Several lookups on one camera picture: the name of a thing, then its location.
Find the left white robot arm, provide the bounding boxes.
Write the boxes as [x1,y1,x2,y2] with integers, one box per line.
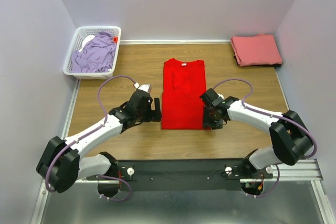
[36,89,162,193]

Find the white garment in basket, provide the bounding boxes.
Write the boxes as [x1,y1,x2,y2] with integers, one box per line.
[78,35,95,52]

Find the purple t shirt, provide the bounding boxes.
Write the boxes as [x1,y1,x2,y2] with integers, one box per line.
[71,31,117,73]

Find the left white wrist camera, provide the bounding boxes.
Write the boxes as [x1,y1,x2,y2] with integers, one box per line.
[133,82,152,93]

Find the white plastic laundry basket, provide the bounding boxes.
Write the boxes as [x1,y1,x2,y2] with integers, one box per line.
[63,26,121,79]

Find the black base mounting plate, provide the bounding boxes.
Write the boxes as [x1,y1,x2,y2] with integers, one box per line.
[97,158,273,198]

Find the red t shirt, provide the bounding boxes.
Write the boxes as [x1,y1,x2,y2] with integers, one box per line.
[161,58,206,130]

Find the aluminium frame rail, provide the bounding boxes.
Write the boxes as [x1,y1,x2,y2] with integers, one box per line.
[30,79,336,224]

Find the folded pink t shirt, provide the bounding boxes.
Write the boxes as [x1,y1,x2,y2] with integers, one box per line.
[230,35,283,66]

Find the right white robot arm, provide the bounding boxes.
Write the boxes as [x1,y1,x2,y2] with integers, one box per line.
[200,94,316,178]

